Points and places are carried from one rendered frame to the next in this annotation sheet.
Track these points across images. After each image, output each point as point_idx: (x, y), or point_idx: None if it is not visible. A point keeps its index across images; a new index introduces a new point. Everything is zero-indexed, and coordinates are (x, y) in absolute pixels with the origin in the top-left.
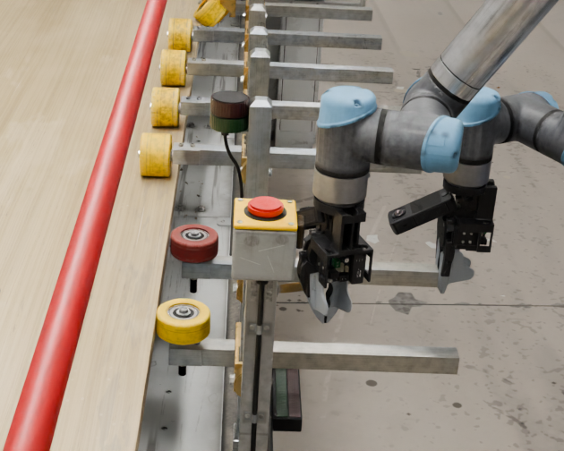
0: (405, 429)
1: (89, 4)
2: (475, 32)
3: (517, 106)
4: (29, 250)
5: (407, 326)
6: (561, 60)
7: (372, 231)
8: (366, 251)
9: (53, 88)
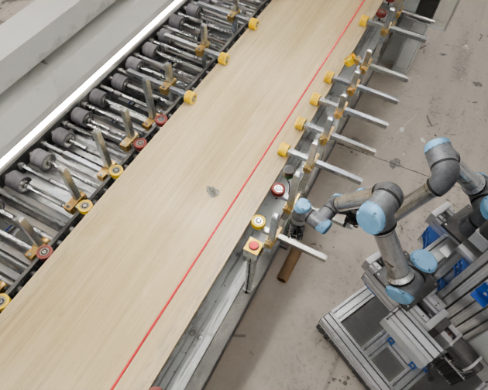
0: None
1: (312, 39)
2: (345, 200)
3: None
4: (232, 179)
5: (390, 174)
6: None
7: (404, 125)
8: (300, 235)
9: (275, 94)
